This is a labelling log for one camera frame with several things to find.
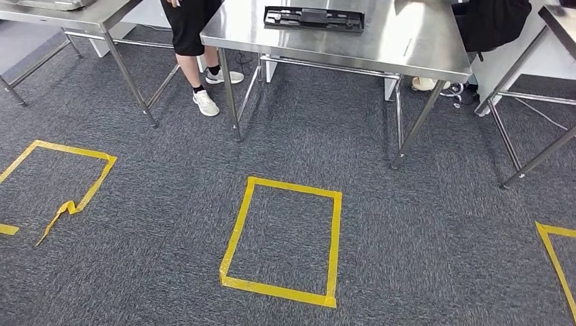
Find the stainless steel workbench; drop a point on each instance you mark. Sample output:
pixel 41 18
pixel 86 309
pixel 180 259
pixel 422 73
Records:
pixel 387 49

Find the yellow floor tape marking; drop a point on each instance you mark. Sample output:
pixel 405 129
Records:
pixel 335 247
pixel 551 252

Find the black plastic frame part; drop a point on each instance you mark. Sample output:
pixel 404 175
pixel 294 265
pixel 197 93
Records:
pixel 315 19

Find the stainless steel table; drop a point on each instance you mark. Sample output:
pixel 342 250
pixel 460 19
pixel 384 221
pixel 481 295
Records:
pixel 90 15

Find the steel frame table dark edge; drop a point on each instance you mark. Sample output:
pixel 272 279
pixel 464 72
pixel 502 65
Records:
pixel 560 22

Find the grey metal plate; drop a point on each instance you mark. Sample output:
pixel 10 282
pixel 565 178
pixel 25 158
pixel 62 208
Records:
pixel 49 3

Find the person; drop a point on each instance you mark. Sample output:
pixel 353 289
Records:
pixel 189 27
pixel 490 22

